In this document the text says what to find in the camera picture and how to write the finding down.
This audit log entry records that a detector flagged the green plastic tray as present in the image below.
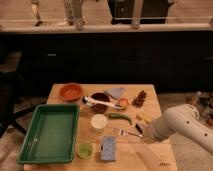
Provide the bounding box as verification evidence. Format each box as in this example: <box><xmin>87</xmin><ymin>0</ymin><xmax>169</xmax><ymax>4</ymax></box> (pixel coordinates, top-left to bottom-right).
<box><xmin>17</xmin><ymin>104</ymin><xmax>79</xmax><ymax>164</ymax></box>

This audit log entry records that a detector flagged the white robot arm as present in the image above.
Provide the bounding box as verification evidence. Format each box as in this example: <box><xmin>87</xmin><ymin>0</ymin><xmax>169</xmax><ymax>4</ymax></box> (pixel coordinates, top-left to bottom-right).
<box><xmin>143</xmin><ymin>104</ymin><xmax>213</xmax><ymax>154</ymax></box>

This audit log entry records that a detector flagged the orange bowl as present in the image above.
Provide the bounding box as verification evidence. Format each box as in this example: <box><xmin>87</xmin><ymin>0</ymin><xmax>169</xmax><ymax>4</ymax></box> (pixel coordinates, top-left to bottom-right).
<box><xmin>59</xmin><ymin>83</ymin><xmax>83</xmax><ymax>101</ymax></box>

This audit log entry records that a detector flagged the dark brown bowl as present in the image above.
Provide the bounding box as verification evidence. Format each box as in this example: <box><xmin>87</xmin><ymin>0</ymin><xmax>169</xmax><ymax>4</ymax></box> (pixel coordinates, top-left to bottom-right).
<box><xmin>88</xmin><ymin>92</ymin><xmax>111</xmax><ymax>114</ymax></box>

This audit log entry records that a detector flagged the brown grape bunch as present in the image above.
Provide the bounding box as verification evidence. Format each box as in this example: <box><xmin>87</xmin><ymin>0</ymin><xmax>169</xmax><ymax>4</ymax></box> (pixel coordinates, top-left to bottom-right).
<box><xmin>132</xmin><ymin>90</ymin><xmax>147</xmax><ymax>108</ymax></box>

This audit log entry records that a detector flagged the white cup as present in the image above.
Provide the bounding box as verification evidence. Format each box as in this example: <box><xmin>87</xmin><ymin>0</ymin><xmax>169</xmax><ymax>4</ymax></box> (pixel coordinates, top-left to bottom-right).
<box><xmin>90</xmin><ymin>114</ymin><xmax>107</xmax><ymax>132</ymax></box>

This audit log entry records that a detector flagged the small green cup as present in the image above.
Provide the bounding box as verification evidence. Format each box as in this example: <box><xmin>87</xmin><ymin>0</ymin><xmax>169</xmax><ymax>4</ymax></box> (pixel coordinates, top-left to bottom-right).
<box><xmin>77</xmin><ymin>143</ymin><xmax>93</xmax><ymax>159</ymax></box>

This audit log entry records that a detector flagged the blue sponge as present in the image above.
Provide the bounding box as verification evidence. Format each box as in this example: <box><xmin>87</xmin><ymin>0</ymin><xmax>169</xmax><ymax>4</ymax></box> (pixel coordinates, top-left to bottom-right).
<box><xmin>101</xmin><ymin>136</ymin><xmax>116</xmax><ymax>162</ymax></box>

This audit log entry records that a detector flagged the silver fork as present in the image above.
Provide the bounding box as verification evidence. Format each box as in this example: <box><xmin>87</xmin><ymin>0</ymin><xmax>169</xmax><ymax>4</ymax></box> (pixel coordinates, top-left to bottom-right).
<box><xmin>119</xmin><ymin>129</ymin><xmax>143</xmax><ymax>138</ymax></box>

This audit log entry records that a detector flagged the black office chair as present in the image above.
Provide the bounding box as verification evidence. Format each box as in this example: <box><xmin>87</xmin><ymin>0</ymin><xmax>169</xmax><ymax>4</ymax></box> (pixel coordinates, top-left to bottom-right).
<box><xmin>0</xmin><ymin>43</ymin><xmax>38</xmax><ymax>138</ymax></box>

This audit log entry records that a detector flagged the yellow banana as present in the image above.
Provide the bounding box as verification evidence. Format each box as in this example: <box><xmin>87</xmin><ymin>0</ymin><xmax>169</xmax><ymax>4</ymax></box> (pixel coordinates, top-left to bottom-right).
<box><xmin>136</xmin><ymin>113</ymin><xmax>152</xmax><ymax>124</ymax></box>

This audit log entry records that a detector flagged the blue grey cloth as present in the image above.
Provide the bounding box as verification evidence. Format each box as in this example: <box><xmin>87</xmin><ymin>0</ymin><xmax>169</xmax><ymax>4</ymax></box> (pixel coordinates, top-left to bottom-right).
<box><xmin>105</xmin><ymin>87</ymin><xmax>124</xmax><ymax>99</ymax></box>

